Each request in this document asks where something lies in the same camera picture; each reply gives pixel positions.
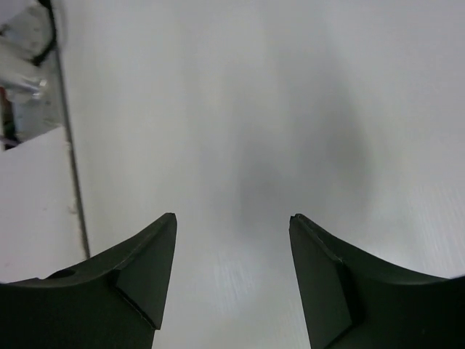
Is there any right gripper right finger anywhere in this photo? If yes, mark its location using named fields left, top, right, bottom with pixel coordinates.
left=289, top=214, right=464, bottom=348

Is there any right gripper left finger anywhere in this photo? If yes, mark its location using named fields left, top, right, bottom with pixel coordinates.
left=1, top=213, right=177, bottom=348

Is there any white front cover panel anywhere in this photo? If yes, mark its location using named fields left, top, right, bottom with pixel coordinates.
left=1, top=128, right=85, bottom=283

